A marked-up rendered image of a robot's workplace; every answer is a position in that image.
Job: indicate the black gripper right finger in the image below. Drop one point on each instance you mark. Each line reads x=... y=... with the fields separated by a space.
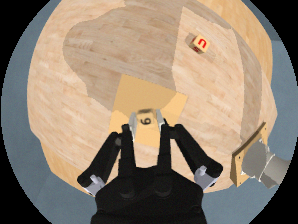
x=206 y=169

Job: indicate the tan flat mat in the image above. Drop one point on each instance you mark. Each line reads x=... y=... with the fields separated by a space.
x=134 y=94

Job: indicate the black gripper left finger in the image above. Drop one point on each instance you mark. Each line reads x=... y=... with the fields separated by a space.
x=96 y=175

